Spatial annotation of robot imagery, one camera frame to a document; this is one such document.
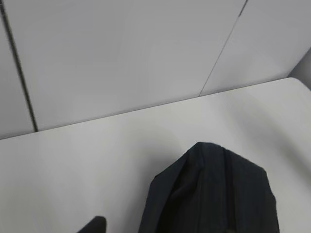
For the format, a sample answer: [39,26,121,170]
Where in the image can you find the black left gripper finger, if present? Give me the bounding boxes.
[78,216,106,233]

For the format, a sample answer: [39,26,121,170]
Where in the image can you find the dark blue fabric lunch bag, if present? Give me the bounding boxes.
[139,142,279,233]

